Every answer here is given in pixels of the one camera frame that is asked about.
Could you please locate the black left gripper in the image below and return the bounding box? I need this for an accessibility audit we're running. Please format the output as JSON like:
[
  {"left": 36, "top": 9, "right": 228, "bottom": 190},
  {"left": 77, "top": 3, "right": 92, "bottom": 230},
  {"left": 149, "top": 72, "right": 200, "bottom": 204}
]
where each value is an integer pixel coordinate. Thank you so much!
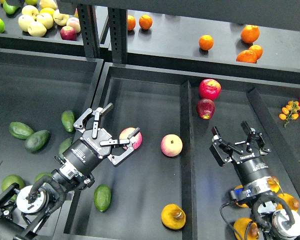
[{"left": 63, "top": 102, "right": 140, "bottom": 175}]

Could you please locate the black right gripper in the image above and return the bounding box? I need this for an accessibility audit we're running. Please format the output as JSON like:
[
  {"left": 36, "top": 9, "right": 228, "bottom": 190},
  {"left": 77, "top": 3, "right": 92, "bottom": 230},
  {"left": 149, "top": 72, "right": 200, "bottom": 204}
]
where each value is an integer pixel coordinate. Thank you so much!
[{"left": 209, "top": 121, "right": 272, "bottom": 187}]

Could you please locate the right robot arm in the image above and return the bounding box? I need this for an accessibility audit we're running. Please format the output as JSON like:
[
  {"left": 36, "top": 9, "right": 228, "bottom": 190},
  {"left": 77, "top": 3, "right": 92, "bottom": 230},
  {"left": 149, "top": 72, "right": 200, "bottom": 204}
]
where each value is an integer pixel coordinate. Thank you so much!
[{"left": 209, "top": 121, "right": 300, "bottom": 240}]

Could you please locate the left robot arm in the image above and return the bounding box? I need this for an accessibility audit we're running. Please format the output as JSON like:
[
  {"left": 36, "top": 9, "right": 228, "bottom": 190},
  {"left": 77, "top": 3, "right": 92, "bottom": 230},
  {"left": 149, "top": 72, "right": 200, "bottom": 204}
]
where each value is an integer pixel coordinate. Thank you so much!
[{"left": 0, "top": 103, "right": 140, "bottom": 240}]

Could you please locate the upright dark avocado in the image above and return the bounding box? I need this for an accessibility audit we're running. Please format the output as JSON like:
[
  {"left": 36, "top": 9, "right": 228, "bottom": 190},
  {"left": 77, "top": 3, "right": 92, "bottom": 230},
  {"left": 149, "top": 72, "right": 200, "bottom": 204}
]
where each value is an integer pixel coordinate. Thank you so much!
[{"left": 61, "top": 110, "right": 75, "bottom": 133}]

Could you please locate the dark avocado middle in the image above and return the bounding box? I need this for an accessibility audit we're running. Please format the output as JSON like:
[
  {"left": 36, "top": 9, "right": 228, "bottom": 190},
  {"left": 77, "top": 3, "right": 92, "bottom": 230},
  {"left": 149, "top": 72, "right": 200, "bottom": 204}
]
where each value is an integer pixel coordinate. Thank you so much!
[{"left": 24, "top": 129, "right": 50, "bottom": 152}]

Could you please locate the round green avocado right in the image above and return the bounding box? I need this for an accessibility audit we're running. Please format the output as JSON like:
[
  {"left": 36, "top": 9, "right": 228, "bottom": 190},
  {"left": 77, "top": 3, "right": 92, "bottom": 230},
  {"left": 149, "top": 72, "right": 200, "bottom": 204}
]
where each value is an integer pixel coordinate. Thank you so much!
[{"left": 34, "top": 172, "right": 53, "bottom": 183}]

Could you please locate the round green avocado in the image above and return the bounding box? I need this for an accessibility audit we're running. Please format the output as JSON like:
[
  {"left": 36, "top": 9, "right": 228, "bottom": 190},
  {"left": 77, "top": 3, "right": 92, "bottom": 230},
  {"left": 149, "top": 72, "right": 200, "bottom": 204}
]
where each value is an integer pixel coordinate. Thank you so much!
[
  {"left": 1, "top": 174, "right": 26, "bottom": 192},
  {"left": 34, "top": 172, "right": 53, "bottom": 183}
]

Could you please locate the dark avocado far left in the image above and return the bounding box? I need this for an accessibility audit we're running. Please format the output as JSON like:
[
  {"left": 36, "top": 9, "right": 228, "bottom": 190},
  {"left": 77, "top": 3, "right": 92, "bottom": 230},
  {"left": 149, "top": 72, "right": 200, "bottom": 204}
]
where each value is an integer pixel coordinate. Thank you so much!
[{"left": 8, "top": 121, "right": 34, "bottom": 140}]

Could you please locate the yellow pear bottom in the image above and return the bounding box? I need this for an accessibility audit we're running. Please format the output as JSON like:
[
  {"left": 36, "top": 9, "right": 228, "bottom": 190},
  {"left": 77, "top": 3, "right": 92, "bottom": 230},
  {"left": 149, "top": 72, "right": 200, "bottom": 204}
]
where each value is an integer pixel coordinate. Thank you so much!
[{"left": 233, "top": 217, "right": 259, "bottom": 240}]

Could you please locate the round green avocado left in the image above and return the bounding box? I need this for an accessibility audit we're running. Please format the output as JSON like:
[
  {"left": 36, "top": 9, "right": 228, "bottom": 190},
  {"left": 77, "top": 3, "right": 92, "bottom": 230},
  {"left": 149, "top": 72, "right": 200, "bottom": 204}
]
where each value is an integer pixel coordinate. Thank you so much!
[{"left": 1, "top": 174, "right": 26, "bottom": 192}]

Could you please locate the pale yellow pear right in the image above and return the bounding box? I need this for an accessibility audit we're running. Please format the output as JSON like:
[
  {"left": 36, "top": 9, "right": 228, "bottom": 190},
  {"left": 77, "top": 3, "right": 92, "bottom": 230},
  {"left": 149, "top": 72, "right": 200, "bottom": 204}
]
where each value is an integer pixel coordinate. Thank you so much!
[{"left": 52, "top": 9, "right": 70, "bottom": 27}]

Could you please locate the pale yellow pear centre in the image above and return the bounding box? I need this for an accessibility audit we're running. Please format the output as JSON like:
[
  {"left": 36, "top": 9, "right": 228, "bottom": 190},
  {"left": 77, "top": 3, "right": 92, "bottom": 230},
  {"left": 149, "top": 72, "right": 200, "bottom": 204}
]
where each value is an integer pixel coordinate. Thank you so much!
[{"left": 36, "top": 12, "right": 54, "bottom": 30}]

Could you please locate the black bin divider right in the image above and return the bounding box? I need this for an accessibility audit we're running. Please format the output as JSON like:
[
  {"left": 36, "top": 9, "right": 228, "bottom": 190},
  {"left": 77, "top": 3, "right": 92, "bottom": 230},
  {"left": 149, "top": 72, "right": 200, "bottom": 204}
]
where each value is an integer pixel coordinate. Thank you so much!
[{"left": 246, "top": 87, "right": 300, "bottom": 197}]

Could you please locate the black bin divider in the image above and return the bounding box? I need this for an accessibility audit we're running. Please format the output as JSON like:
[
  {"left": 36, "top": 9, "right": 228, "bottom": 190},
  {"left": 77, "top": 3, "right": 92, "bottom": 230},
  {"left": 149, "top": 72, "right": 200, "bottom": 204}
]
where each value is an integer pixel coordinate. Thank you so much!
[
  {"left": 179, "top": 81, "right": 198, "bottom": 240},
  {"left": 246, "top": 87, "right": 300, "bottom": 197}
]

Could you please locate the pink apple left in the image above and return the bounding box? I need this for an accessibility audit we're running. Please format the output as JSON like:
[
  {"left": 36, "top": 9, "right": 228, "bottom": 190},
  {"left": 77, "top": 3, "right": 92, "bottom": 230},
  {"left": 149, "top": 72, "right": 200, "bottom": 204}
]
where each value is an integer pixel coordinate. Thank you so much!
[{"left": 119, "top": 127, "right": 143, "bottom": 150}]

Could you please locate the pink apple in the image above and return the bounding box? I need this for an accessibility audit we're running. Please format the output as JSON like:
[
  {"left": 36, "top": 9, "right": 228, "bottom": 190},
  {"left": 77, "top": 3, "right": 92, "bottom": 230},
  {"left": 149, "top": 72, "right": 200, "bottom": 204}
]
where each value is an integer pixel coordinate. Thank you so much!
[
  {"left": 160, "top": 134, "right": 183, "bottom": 157},
  {"left": 119, "top": 127, "right": 143, "bottom": 150}
]

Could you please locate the dark red apple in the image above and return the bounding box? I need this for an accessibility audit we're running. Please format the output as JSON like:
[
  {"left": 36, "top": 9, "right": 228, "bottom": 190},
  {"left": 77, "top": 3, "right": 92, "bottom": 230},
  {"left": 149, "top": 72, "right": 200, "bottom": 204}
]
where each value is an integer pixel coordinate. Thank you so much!
[{"left": 196, "top": 98, "right": 215, "bottom": 120}]

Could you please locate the orange cherry tomato cluster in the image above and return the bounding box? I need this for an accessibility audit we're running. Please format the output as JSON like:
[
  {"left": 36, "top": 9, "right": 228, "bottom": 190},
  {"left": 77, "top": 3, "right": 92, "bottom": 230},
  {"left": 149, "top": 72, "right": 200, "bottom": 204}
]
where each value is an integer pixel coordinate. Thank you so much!
[{"left": 278, "top": 100, "right": 300, "bottom": 128}]

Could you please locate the bright red apple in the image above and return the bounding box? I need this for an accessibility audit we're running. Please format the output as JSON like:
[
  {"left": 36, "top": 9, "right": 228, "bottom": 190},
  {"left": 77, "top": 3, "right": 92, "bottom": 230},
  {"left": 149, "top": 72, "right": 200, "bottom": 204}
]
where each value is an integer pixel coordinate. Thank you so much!
[{"left": 198, "top": 78, "right": 222, "bottom": 101}]

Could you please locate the pink apple right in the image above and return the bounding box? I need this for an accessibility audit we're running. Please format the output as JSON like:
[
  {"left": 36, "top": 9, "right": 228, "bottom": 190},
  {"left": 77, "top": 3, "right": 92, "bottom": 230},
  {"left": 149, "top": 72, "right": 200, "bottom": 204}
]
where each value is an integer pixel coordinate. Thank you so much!
[{"left": 160, "top": 134, "right": 183, "bottom": 157}]

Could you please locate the black bin divider left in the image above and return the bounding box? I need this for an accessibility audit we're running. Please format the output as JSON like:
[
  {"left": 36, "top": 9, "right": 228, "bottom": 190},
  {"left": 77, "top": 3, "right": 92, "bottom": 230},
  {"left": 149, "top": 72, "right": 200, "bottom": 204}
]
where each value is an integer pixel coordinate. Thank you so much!
[{"left": 179, "top": 81, "right": 198, "bottom": 240}]

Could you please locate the orange front right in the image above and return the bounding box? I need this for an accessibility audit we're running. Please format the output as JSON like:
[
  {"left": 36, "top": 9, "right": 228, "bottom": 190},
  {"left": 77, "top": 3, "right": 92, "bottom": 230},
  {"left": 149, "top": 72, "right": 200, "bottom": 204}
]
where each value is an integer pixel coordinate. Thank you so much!
[{"left": 236, "top": 49, "right": 258, "bottom": 64}]

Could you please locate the orange small right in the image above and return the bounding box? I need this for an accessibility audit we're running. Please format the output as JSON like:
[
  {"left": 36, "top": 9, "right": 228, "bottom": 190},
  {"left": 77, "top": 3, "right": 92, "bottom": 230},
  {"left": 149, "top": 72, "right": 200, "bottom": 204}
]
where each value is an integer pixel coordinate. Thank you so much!
[{"left": 249, "top": 45, "right": 264, "bottom": 60}]

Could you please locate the orange middle shelf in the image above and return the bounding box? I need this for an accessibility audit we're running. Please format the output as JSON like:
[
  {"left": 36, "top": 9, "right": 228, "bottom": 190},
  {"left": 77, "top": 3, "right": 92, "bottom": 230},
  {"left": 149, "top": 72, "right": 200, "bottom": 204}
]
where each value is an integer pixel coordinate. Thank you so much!
[{"left": 198, "top": 34, "right": 214, "bottom": 51}]

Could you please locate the red apple on shelf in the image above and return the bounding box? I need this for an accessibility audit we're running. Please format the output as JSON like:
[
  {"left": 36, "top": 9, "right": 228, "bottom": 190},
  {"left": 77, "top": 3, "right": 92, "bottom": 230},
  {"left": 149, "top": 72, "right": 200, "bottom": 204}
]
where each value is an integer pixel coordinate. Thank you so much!
[{"left": 60, "top": 25, "right": 77, "bottom": 41}]

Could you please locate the large orange top right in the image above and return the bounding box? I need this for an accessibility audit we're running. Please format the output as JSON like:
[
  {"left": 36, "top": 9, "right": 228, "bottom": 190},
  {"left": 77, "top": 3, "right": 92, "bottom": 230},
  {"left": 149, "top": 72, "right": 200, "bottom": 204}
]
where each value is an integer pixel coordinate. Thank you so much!
[{"left": 240, "top": 25, "right": 260, "bottom": 44}]

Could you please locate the pale pink peach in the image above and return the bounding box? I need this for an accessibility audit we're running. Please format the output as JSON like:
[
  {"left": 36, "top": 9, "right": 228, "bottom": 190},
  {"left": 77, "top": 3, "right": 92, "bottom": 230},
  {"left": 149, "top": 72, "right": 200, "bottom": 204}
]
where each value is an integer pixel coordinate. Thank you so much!
[{"left": 66, "top": 17, "right": 81, "bottom": 34}]

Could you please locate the orange back left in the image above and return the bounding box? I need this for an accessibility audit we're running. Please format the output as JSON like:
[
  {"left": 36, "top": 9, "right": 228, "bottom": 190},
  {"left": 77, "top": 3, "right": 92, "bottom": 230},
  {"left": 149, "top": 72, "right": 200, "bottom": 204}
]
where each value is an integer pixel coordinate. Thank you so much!
[{"left": 127, "top": 15, "right": 136, "bottom": 31}]

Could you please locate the yellow lemon on shelf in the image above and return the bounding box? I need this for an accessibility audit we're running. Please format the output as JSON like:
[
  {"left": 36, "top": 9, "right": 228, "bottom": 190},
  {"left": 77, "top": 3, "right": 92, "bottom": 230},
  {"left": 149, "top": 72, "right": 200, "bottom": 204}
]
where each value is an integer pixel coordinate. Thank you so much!
[{"left": 39, "top": 7, "right": 55, "bottom": 16}]

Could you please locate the dark avocado by wall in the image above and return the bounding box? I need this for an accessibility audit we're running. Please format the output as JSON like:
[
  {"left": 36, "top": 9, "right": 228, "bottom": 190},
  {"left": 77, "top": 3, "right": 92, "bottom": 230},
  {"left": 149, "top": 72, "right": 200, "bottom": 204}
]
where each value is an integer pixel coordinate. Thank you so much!
[{"left": 57, "top": 137, "right": 73, "bottom": 160}]

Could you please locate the black shelf post left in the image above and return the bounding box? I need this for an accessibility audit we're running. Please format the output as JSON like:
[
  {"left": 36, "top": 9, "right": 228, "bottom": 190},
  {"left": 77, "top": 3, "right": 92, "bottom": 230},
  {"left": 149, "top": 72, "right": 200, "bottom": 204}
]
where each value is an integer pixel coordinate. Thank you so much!
[{"left": 77, "top": 3, "right": 100, "bottom": 59}]

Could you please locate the black shelf post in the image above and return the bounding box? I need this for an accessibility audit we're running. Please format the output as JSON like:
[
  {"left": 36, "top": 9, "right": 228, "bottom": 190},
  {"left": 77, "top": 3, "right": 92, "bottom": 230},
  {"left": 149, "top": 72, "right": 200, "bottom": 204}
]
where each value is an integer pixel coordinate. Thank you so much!
[
  {"left": 107, "top": 7, "right": 128, "bottom": 64},
  {"left": 77, "top": 3, "right": 100, "bottom": 59}
]

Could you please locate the black shelf post right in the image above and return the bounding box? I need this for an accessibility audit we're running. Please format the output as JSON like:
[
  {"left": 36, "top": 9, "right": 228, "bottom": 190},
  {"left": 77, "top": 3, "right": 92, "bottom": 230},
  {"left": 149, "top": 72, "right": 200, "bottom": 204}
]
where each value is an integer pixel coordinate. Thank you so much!
[{"left": 107, "top": 7, "right": 128, "bottom": 64}]

